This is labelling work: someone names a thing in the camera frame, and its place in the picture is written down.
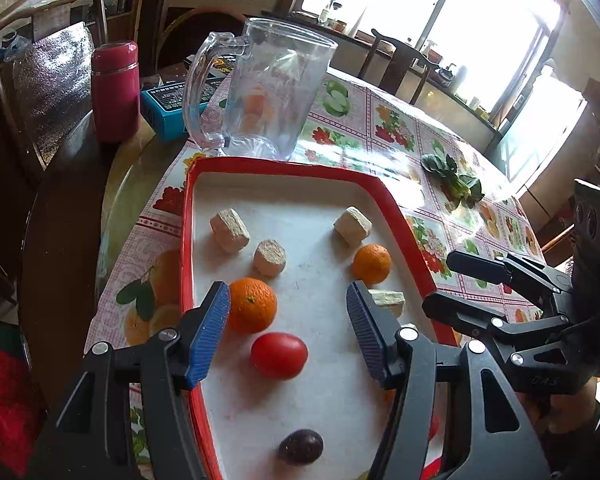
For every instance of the dark wooden chair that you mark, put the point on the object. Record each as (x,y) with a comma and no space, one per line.
(397,67)

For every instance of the pink thermos bottle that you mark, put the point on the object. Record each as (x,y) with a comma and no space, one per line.
(115,95)

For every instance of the orange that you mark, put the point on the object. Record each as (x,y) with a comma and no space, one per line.
(251,305)
(371,263)

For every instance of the round back wooden chair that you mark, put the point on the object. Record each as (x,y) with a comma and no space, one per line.
(195,30)

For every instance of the beige food block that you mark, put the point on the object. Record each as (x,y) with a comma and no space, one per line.
(229,230)
(270,257)
(352,226)
(387,299)

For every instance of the fruit print tablecloth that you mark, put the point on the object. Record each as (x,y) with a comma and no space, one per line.
(360,125)

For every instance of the red fuzzy cloth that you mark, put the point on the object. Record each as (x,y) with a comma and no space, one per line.
(5,400)

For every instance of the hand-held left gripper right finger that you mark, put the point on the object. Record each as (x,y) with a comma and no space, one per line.
(367,335)

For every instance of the small round fruit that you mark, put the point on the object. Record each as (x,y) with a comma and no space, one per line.
(301,446)

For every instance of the clear plastic pitcher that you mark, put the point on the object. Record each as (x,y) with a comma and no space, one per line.
(270,85)

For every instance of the red rimmed white tray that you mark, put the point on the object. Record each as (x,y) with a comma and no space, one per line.
(300,210)

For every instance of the wooden chair with curved rail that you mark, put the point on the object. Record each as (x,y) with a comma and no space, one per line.
(55,80)

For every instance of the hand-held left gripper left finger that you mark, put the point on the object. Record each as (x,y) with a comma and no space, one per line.
(210,335)

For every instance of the red tomato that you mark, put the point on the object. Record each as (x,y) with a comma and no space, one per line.
(279,355)

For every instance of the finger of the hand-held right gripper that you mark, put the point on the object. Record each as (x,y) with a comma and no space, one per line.
(485,266)
(460,312)

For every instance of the blue cardboard box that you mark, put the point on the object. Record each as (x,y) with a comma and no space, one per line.
(165,110)

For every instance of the green leafy vegetable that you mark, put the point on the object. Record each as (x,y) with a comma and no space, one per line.
(460,182)

